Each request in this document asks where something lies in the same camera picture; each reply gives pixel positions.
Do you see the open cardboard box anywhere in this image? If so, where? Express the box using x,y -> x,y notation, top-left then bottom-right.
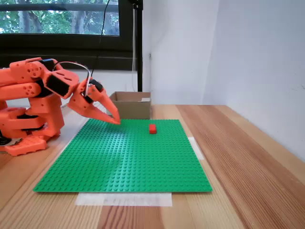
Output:
106,91 -> 153,120

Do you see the green lego baseplate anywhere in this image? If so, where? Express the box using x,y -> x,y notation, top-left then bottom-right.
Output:
33,118 -> 213,193

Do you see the translucent tape strip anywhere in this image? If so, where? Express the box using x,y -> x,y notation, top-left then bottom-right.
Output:
187,136 -> 205,161
75,192 -> 173,207

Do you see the arm servo wire bundle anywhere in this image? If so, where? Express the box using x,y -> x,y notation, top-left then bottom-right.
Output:
52,61 -> 92,96

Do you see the black window frame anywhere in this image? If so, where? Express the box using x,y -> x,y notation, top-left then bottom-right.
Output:
0,0 -> 134,72

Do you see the thin black hanging cable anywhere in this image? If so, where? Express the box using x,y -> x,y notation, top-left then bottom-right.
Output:
91,0 -> 111,73

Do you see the white blind cord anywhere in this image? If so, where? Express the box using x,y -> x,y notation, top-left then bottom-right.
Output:
132,3 -> 137,72

